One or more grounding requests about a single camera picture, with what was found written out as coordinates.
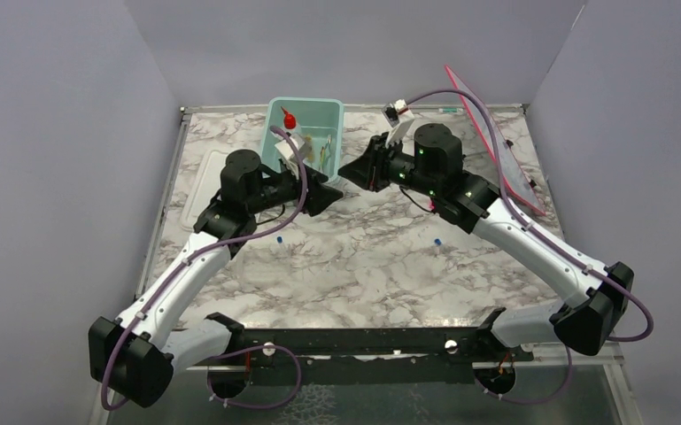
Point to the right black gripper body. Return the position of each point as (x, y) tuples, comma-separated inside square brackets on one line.
[(402, 172)]

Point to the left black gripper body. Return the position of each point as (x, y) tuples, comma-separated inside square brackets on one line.
[(277, 189)]

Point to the tan test tube brush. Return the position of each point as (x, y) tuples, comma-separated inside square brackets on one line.
[(307, 149)]

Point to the teal plastic bin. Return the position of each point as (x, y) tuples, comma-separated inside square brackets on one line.
[(317, 117)]

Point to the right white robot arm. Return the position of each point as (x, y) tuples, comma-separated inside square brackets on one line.
[(590, 304)]

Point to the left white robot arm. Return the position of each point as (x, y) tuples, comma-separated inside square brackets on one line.
[(137, 354)]

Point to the white bin lid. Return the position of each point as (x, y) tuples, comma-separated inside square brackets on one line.
[(204, 188)]

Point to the white red-capped wash bottle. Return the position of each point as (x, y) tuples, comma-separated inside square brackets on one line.
[(289, 122)]

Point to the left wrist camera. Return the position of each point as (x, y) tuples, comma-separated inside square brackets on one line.
[(287, 155)]

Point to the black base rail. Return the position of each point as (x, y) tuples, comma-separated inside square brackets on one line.
[(348, 356)]

